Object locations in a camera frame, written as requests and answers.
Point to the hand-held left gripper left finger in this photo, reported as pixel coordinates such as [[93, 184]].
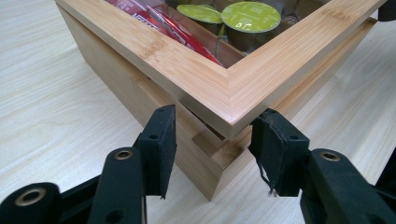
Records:
[[155, 149]]

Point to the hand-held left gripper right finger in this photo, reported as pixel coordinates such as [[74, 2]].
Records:
[[280, 149]]

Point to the wooden box with glass lid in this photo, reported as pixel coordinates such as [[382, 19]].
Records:
[[186, 74]]

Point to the group of dark capsules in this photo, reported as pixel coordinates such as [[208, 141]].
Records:
[[291, 19]]

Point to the stack of red sachets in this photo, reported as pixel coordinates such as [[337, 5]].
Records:
[[174, 26]]

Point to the green lidded capsule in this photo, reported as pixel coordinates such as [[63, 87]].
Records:
[[250, 15], [199, 13]]

